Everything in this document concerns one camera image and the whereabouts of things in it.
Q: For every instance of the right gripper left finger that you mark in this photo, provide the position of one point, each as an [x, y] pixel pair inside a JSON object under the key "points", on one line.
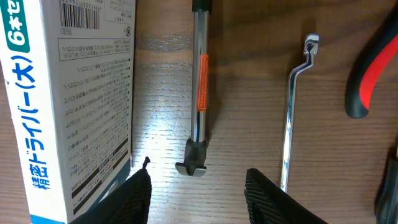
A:
{"points": [[128, 204]]}

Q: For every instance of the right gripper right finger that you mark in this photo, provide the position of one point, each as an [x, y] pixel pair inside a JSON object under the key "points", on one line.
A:
{"points": [[268, 204]]}

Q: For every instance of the yellow black screwdriver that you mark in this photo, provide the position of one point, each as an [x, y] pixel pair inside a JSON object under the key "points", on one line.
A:
{"points": [[386, 205]]}

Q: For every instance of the blue white screwdriver box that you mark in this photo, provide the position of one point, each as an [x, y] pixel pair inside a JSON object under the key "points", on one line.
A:
{"points": [[68, 70]]}

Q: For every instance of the silver offset wrench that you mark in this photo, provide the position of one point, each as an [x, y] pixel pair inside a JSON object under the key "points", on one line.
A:
{"points": [[310, 50]]}

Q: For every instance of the red black pliers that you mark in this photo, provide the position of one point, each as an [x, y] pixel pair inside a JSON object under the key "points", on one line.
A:
{"points": [[368, 67]]}

